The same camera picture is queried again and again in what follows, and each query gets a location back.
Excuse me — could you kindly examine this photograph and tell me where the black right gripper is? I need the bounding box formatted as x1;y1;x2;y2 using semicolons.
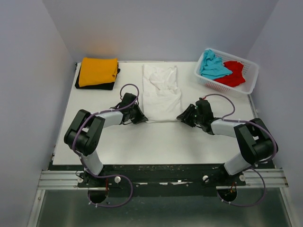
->
178;104;204;128

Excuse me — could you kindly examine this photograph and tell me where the white t shirt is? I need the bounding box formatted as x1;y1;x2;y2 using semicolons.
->
143;64;182;123

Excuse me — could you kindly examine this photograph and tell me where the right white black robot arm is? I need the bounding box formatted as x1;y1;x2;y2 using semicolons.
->
177;99;278;185

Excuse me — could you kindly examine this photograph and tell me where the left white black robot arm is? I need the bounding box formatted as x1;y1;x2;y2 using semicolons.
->
63;93;147;187

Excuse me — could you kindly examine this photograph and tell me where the folded black t shirt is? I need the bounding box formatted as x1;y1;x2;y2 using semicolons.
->
74;68;115;90

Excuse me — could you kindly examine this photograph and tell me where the turquoise t shirt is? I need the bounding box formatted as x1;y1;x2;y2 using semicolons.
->
199;49;232;80

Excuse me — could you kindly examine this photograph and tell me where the white plastic laundry basket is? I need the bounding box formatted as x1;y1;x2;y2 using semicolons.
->
194;48;259;95

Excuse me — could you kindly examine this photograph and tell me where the red t shirt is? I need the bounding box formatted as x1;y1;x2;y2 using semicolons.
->
215;61;246;87

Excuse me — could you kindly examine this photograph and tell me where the folded orange t shirt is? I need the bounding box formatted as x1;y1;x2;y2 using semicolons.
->
79;57;118;87

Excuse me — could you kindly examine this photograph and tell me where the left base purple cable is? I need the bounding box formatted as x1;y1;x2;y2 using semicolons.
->
86;175;133;209

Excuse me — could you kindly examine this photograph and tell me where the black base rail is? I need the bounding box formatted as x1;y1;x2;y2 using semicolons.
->
48;163;261;197

